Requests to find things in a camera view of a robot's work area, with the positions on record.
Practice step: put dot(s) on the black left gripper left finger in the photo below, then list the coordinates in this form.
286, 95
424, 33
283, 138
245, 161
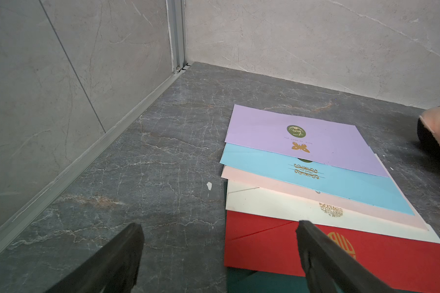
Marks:
112, 269

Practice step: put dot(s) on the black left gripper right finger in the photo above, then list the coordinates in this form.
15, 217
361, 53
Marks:
329, 268

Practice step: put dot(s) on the red envelope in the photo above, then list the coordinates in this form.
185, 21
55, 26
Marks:
270, 245

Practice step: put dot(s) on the dark green envelope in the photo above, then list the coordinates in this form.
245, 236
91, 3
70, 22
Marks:
248, 281

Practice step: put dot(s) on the light blue envelope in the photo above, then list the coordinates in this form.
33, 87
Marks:
364, 188

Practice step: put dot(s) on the pink envelope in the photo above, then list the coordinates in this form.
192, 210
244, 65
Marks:
413, 220

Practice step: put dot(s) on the cream white envelope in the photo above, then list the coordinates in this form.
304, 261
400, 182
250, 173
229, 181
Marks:
263, 202

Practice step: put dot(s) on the purple envelope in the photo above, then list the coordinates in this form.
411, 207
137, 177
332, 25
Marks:
334, 144

